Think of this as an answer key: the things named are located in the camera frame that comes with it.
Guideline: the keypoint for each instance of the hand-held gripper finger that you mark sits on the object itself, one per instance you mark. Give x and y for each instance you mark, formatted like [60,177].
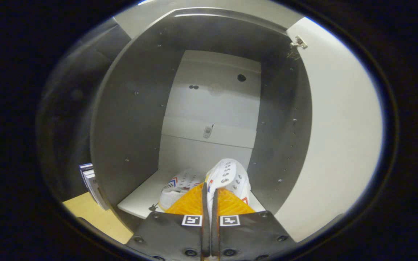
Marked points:
[205,232]
[214,235]

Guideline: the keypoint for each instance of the grey shoe cabinet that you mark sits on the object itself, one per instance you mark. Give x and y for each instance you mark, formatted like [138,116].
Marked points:
[132,127]

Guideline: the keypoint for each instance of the white canvas shoe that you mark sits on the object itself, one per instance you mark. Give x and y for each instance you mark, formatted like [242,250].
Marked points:
[180,185]
[229,174]

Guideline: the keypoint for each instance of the black backdrop cloth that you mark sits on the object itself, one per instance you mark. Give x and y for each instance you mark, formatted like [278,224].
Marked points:
[67,108]

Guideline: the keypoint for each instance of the white shoe cabinet door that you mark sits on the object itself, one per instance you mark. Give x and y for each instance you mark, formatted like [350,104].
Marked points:
[339,145]

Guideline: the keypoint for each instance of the metal door hinge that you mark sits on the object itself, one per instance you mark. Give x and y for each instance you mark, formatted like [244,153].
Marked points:
[299,42]

